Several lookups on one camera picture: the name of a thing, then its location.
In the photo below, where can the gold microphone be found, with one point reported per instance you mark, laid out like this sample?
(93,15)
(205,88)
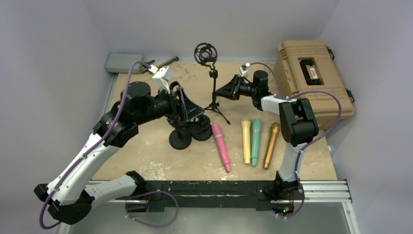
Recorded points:
(274,131)

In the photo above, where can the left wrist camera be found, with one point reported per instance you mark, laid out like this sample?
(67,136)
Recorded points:
(162,76)

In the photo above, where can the yellow microphone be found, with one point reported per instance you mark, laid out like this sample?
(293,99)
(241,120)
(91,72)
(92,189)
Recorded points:
(246,124)

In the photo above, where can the pink microphone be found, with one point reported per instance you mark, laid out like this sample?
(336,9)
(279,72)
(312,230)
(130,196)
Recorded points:
(219,139)

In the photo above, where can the grey pouch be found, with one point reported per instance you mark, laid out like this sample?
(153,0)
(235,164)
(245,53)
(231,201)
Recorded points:
(121,62)

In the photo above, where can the teal microphone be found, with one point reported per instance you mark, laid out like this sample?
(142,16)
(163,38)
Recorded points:
(256,136)

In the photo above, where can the tan hard case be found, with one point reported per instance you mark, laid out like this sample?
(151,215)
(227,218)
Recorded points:
(307,65)

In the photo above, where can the black tripod shock-mount stand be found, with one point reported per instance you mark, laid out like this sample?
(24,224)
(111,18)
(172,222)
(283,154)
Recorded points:
(205,54)

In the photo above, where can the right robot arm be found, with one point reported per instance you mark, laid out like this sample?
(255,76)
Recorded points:
(297,120)

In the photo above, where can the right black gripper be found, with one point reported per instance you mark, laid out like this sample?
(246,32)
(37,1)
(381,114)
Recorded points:
(231,90)

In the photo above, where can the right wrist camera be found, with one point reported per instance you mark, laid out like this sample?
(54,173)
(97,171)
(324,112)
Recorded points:
(244,70)

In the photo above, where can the shock mount round-base stand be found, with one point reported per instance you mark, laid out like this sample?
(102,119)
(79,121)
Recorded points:
(200,128)

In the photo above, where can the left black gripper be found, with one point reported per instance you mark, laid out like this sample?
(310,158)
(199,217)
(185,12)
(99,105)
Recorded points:
(190,109)

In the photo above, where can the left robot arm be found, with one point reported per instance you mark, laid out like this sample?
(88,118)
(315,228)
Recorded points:
(69,197)

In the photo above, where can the clip round-base stand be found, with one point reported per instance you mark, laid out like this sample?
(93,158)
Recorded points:
(175,89)
(180,139)

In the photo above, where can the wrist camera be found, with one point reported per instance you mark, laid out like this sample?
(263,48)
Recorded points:
(244,70)
(162,76)

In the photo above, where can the black mounting base rail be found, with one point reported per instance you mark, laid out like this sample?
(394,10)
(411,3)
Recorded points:
(261,195)

